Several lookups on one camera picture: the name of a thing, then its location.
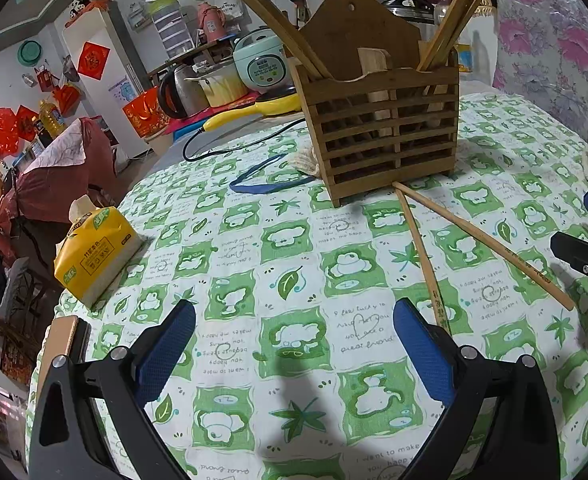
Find steel electric kettle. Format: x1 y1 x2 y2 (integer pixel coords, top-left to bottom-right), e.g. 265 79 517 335
158 62 210 120

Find red paper decorations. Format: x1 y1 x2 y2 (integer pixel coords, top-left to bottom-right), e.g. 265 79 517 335
0 105 40 147

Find yellow tissue pack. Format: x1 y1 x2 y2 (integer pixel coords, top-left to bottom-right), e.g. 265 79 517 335
54 196 144 307

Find red gift box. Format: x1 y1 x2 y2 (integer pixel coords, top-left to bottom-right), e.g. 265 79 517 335
123 86 170 138

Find green round basin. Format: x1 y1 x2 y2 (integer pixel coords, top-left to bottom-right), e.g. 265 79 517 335
18 40 44 67

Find dark red cloth cover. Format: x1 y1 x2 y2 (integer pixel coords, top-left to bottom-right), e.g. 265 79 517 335
0 117 118 261

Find red diamond paper sticker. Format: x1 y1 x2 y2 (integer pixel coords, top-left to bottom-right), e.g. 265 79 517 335
77 42 110 80

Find clear plastic drawer unit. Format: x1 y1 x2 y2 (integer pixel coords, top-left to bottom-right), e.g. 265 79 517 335
150 0 195 58

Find yellow frying pan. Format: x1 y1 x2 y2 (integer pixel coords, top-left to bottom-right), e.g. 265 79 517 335
203 94 301 133

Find green white printed tablecloth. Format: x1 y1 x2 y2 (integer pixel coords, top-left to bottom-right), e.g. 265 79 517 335
26 77 588 480

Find yellow oil bottle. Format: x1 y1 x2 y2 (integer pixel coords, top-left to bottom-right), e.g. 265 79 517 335
38 100 66 139

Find white fridge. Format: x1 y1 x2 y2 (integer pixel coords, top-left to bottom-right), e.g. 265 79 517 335
63 7 150 161

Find pink thermos jug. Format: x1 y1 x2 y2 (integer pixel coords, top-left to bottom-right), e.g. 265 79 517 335
197 2 226 43

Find long bamboo chopstick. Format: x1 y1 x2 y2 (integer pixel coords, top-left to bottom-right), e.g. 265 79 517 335
431 0 488 70
418 0 476 71
426 0 480 71
240 0 322 80
255 0 332 78
396 190 452 335
392 181 575 312

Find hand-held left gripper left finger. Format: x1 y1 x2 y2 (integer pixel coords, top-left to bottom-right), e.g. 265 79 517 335
28 299 197 480

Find steel pressure cooker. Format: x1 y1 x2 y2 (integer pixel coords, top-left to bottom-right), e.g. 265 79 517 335
381 0 436 24

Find white pot with lid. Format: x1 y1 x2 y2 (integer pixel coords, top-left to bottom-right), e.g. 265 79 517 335
184 66 249 108

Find pink floral cloth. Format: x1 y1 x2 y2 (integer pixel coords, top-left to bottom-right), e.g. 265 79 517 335
489 0 588 147

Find brown wooden utensil holder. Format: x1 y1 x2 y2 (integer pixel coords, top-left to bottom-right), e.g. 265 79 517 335
284 0 461 208

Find blue band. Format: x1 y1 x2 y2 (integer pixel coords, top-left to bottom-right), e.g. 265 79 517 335
229 154 315 195

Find rose gold flat device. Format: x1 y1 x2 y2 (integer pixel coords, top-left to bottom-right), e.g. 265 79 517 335
36 315 92 402

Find clear glass jar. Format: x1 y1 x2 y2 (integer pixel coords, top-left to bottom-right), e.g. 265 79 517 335
434 0 462 27

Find white cabinet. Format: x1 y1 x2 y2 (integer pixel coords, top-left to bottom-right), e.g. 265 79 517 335
466 2 496 82

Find light green rice cooker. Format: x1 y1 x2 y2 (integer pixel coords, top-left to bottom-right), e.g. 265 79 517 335
233 26 290 93

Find black power cable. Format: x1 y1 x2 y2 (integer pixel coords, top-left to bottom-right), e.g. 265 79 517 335
183 114 307 162

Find white container blue label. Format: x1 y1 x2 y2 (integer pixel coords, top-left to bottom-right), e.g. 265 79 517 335
456 42 476 74

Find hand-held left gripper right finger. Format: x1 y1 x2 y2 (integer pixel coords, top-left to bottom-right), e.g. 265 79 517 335
393 297 561 480

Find beige knitted cloth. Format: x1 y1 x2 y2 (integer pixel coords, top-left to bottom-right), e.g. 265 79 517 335
294 142 328 179

